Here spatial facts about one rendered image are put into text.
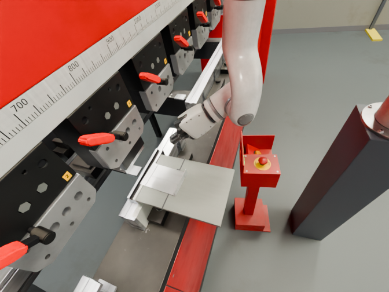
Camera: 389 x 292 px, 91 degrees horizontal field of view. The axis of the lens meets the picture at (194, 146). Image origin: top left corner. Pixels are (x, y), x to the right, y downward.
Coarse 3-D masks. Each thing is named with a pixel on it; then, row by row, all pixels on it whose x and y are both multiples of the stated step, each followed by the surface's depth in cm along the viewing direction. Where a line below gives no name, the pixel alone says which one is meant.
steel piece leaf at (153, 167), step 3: (153, 165) 65; (156, 165) 65; (150, 168) 65; (153, 168) 64; (150, 171) 64; (153, 171) 64; (147, 174) 63; (150, 174) 63; (144, 177) 62; (147, 177) 62; (150, 177) 62; (144, 180) 62; (147, 180) 62; (141, 183) 61; (144, 183) 61
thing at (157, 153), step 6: (156, 150) 70; (162, 150) 69; (156, 156) 69; (150, 162) 67; (144, 168) 65; (144, 174) 65; (138, 180) 62; (138, 186) 62; (132, 192) 60; (132, 198) 59
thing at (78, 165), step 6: (78, 156) 68; (72, 162) 67; (78, 162) 66; (84, 162) 66; (72, 168) 67; (78, 168) 66; (84, 168) 66; (90, 168) 65; (96, 168) 66; (132, 168) 65; (138, 168) 65; (84, 174) 67; (90, 174) 65; (96, 174) 66; (132, 174) 64; (138, 174) 64
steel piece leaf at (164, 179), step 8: (160, 168) 64; (168, 168) 64; (152, 176) 62; (160, 176) 62; (168, 176) 61; (176, 176) 61; (184, 176) 60; (152, 184) 60; (160, 184) 60; (168, 184) 60; (176, 184) 59; (168, 192) 58; (176, 192) 57
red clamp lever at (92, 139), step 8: (80, 136) 32; (88, 136) 31; (96, 136) 33; (104, 136) 34; (112, 136) 36; (120, 136) 38; (128, 136) 39; (80, 144) 32; (88, 144) 31; (96, 144) 33
